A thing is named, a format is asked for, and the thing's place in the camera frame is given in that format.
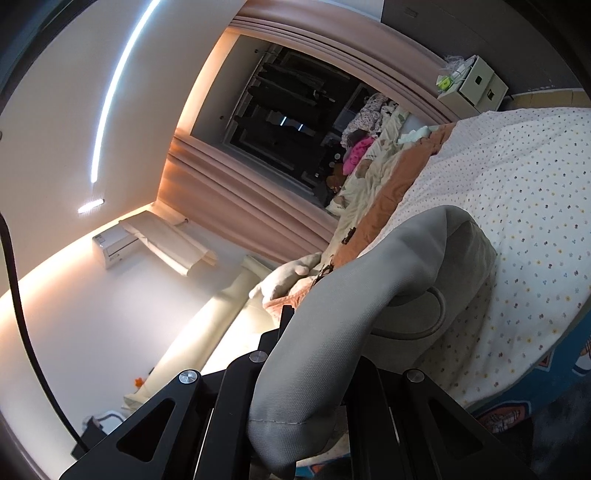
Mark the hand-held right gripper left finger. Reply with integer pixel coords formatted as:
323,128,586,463
59,305,296,480

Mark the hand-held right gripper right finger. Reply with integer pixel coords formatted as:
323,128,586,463
344,355,539,480

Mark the pale grey zip jacket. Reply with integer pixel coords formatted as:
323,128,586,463
247,205,498,478

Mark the printed clothes pile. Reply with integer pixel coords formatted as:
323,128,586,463
342,92,400,148

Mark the cream padded headboard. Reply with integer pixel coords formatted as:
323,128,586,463
122,256,287,411

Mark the black box device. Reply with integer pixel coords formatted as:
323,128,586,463
71,412,125,459

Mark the grey plush toy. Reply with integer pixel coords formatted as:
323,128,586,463
249,251,324,301

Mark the white hanging cloth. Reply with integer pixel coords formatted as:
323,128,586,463
117,216,219,278

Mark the white air conditioner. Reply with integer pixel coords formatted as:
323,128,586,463
91,228,139,269

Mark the pink curtain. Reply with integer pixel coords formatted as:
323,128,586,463
157,137,340,268
228,14,462,123

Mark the brown quilt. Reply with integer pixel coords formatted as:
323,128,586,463
263,121,458,319

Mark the white dotted blanket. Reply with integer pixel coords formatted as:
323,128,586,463
295,107,591,467

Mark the brown teddy bear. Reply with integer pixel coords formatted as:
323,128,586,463
324,161,347,192

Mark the pale green printed quilt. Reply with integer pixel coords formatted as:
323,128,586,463
325,108,444,215

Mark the pink plush toy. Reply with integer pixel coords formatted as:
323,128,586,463
342,137,376,175

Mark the dark window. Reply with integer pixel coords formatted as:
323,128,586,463
189,34,370,204

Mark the ceiling light strip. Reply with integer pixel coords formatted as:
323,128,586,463
88,0,162,183

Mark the white drawer nightstand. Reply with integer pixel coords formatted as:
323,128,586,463
436,55,509,114

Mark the thick black cable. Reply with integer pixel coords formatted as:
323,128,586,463
0,212,93,457

